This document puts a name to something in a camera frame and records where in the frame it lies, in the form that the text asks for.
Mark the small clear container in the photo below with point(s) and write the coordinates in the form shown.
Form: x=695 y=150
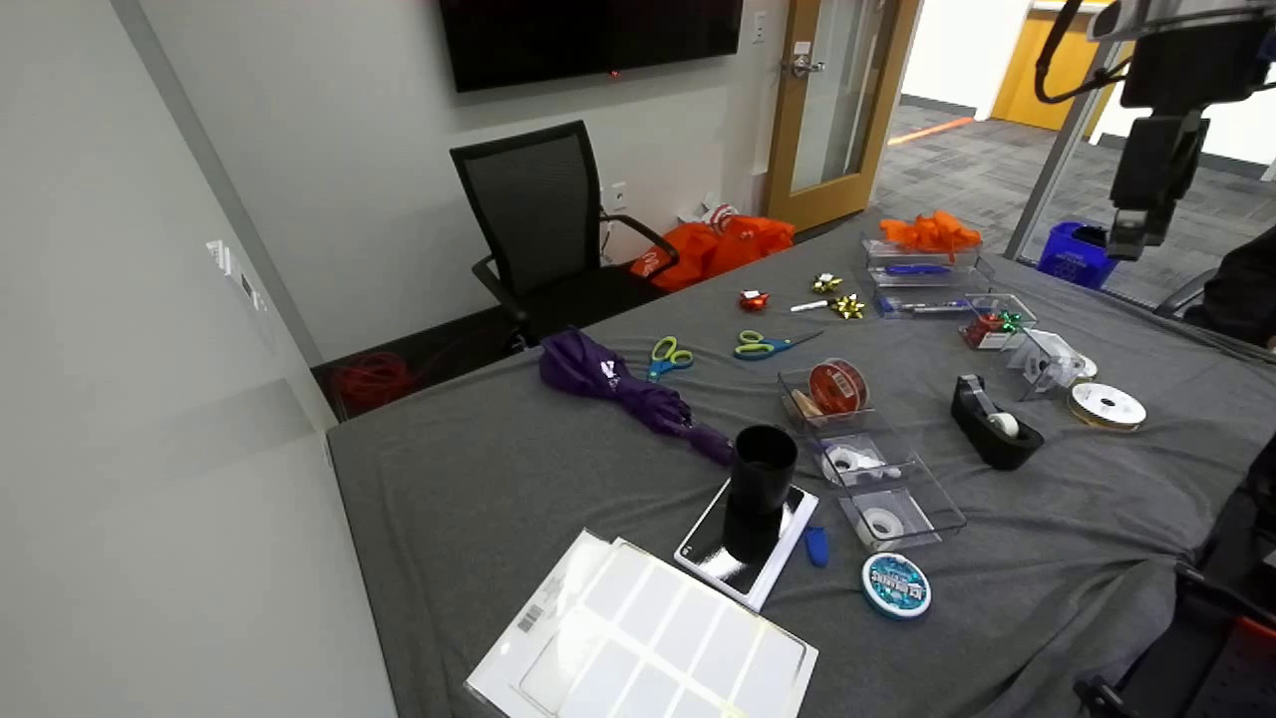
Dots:
x=800 y=404

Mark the red gift bow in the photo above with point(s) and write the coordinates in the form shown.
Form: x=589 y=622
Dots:
x=752 y=303

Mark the blue small clip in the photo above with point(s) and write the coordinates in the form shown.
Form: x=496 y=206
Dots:
x=816 y=545

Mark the black office chair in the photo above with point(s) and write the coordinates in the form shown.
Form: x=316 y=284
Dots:
x=538 y=212

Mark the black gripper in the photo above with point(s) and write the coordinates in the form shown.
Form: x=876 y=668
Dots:
x=1150 y=183

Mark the black tape dispenser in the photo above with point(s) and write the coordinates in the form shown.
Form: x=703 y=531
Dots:
x=993 y=433

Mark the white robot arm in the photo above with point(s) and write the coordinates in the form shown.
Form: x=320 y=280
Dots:
x=1187 y=58

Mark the white tray with black pad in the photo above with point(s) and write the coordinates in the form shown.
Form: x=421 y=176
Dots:
x=743 y=579

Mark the green yellow scissors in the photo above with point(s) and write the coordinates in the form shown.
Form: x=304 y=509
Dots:
x=757 y=344

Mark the blue bin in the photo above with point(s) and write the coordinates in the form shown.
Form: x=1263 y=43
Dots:
x=1079 y=253

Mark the orange plastic bag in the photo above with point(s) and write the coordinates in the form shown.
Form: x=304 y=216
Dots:
x=712 y=248

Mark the clear container with clips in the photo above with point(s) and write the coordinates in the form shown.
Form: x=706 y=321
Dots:
x=849 y=462

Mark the wooden door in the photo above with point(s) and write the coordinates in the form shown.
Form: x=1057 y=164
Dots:
x=840 y=81

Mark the white label sheets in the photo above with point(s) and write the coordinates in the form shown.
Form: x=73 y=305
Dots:
x=615 y=632

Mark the black cup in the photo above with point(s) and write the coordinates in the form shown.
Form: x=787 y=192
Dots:
x=757 y=479

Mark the clear container with white tape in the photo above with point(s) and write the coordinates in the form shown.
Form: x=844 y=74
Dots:
x=890 y=522

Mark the white paper strip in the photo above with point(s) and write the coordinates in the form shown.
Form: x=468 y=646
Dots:
x=805 y=305

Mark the wall mounted black television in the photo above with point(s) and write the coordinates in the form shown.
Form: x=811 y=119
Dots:
x=524 y=43

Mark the purple folded umbrella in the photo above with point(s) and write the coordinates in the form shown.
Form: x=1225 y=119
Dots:
x=575 y=366

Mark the gold gift bow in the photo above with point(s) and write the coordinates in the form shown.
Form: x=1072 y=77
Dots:
x=846 y=309
x=827 y=284

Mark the clear box with white ribbon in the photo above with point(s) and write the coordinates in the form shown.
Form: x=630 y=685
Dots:
x=1045 y=360

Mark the orange tape roll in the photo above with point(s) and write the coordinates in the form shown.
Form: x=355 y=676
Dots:
x=836 y=388

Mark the clear tray with blue marker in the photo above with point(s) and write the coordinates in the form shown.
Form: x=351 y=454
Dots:
x=917 y=277

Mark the clear box with bows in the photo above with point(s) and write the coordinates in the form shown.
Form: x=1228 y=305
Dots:
x=997 y=326

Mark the blue green scissors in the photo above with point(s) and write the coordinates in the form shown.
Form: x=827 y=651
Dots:
x=666 y=357

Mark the white ribbon spool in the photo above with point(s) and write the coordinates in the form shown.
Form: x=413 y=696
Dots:
x=1106 y=404

